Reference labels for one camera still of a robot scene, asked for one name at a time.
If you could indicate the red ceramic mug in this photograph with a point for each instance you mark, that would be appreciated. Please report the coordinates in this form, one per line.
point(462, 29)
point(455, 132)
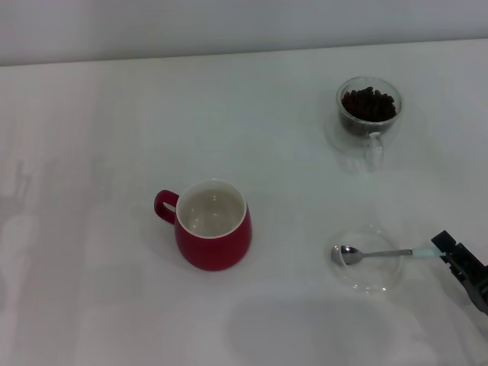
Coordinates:
point(213, 244)

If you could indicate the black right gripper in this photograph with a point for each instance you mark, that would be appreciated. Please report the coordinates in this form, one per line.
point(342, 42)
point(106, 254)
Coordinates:
point(479, 297)

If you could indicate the clear glass saucer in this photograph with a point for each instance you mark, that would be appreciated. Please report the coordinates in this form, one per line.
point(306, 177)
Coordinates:
point(373, 280)

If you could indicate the coffee beans pile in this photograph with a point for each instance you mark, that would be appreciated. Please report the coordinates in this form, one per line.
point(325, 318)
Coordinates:
point(368, 106)

